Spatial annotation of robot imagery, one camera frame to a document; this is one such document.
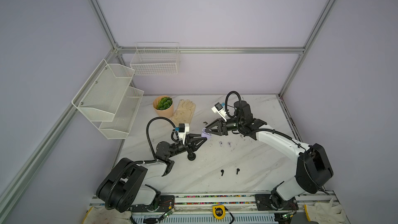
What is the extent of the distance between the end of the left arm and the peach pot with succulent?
34cm

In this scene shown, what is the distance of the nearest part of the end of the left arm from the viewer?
67cm

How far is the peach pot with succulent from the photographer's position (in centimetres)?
100
